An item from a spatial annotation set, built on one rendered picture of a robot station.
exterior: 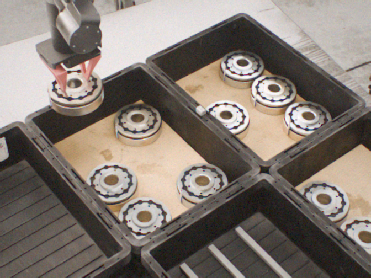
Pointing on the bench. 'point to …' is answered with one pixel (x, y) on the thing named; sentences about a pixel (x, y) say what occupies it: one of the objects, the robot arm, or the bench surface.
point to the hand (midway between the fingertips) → (74, 81)
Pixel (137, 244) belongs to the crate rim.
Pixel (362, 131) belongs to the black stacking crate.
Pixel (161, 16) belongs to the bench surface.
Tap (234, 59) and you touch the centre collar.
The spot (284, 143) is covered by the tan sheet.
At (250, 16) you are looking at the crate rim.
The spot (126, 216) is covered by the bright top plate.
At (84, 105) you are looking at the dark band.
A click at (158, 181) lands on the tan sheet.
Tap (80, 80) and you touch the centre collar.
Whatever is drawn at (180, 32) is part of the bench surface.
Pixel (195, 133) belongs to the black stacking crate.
